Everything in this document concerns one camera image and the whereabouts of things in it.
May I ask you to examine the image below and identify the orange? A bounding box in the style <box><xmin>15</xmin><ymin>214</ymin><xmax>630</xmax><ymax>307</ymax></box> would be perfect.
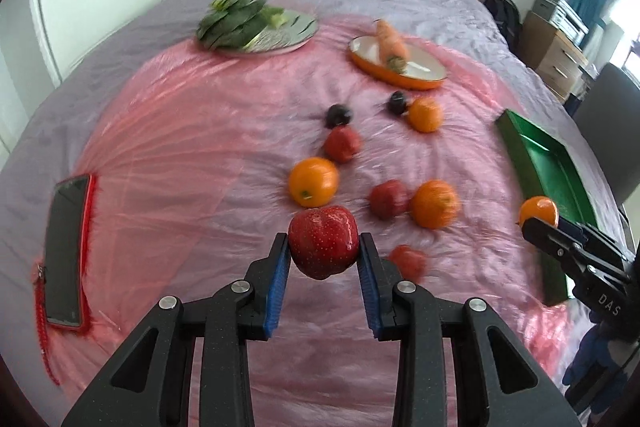
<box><xmin>409</xmin><ymin>180</ymin><xmax>461</xmax><ymax>230</ymax></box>
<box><xmin>518</xmin><ymin>196</ymin><xmax>560</xmax><ymax>227</ymax></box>
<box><xmin>288</xmin><ymin>157</ymin><xmax>340</xmax><ymax>208</ymax></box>
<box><xmin>407</xmin><ymin>96</ymin><xmax>444</xmax><ymax>133</ymax></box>

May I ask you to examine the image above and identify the green shallow box tray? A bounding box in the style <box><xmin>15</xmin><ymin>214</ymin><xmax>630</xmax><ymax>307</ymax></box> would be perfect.
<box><xmin>494</xmin><ymin>107</ymin><xmax>601</xmax><ymax>308</ymax></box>

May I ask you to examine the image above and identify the grey office chair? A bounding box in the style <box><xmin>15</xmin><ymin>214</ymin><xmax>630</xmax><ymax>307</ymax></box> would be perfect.
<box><xmin>574</xmin><ymin>63</ymin><xmax>640</xmax><ymax>205</ymax></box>

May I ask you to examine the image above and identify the wooden drawer cabinet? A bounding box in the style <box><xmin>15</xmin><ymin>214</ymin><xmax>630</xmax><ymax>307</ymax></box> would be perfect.
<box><xmin>516</xmin><ymin>11</ymin><xmax>588</xmax><ymax>103</ymax></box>

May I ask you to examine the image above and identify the smartphone in red case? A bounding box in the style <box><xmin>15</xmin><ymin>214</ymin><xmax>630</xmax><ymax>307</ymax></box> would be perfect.
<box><xmin>40</xmin><ymin>173</ymin><xmax>96</xmax><ymax>333</ymax></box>

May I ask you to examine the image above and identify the white printer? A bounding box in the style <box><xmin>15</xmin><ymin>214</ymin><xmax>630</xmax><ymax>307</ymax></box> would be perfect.
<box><xmin>532</xmin><ymin>0</ymin><xmax>588</xmax><ymax>46</ymax></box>

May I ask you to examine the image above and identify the dark plum near dish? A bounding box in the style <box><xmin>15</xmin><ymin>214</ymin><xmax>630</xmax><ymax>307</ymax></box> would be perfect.
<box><xmin>386</xmin><ymin>91</ymin><xmax>409</xmax><ymax>117</ymax></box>

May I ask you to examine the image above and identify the orange oval dish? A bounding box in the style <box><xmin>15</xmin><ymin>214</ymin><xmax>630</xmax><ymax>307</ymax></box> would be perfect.
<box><xmin>348</xmin><ymin>36</ymin><xmax>448</xmax><ymax>91</ymax></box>

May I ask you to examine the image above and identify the pink plastic sheet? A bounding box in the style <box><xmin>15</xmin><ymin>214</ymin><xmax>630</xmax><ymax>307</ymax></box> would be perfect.
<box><xmin>48</xmin><ymin>17</ymin><xmax>567</xmax><ymax>400</ymax></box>

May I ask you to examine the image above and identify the black backpack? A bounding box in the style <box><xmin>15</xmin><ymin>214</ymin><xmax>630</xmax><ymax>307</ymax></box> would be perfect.
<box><xmin>483</xmin><ymin>0</ymin><xmax>522</xmax><ymax>54</ymax></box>

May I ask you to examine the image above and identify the orange carrot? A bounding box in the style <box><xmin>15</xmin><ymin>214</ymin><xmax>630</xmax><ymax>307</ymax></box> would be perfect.
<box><xmin>375</xmin><ymin>20</ymin><xmax>410</xmax><ymax>74</ymax></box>

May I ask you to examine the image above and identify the dark plum left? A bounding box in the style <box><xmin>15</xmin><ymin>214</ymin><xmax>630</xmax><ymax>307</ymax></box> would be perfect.
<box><xmin>324</xmin><ymin>104</ymin><xmax>352</xmax><ymax>129</ymax></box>

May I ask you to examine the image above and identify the white patterned plate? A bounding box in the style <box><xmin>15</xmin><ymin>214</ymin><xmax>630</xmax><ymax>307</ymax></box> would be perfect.
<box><xmin>209</xmin><ymin>9</ymin><xmax>320</xmax><ymax>56</ymax></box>

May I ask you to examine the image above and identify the green leafy bok choy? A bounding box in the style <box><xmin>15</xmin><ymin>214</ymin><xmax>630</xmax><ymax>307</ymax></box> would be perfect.
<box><xmin>195</xmin><ymin>0</ymin><xmax>288</xmax><ymax>50</ymax></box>

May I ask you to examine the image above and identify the purple bed sheet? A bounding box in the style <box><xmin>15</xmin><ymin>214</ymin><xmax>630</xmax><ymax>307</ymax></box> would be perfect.
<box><xmin>1</xmin><ymin>0</ymin><xmax>622</xmax><ymax>426</ymax></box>

